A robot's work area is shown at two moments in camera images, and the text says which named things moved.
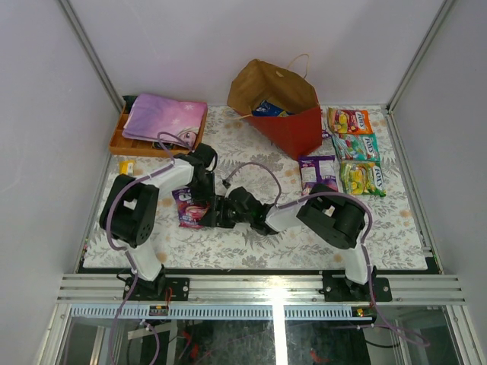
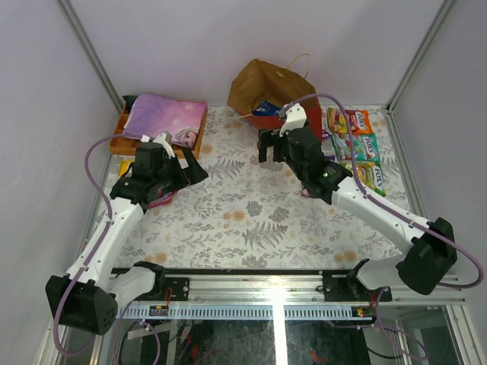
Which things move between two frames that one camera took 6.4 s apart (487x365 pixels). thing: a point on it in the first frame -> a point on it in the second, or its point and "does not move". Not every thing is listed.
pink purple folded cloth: [164, 119] does not move
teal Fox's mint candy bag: [362, 147] does not move
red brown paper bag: [281, 102] does not move
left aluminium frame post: [68, 11] does not move
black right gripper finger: [212, 217] -> [266, 139]
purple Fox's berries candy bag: [189, 215] -> [163, 198]
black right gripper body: [230, 215] -> [294, 165]
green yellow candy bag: [362, 178] does not move
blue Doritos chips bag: [266, 109] does not move
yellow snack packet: [127, 167] does not move
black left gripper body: [208, 205] -> [183, 169]
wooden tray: [120, 144] does not move
